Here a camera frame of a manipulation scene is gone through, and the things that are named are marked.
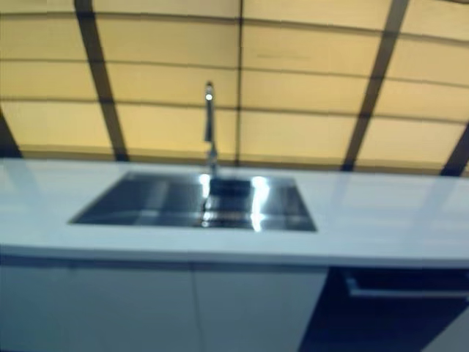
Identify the black sink drying rack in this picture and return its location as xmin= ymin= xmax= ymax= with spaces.
xmin=202 ymin=177 xmax=258 ymax=230

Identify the chrome kitchen faucet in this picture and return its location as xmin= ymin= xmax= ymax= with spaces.
xmin=202 ymin=81 xmax=221 ymax=177

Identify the stainless steel sink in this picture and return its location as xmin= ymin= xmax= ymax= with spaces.
xmin=68 ymin=171 xmax=318 ymax=233

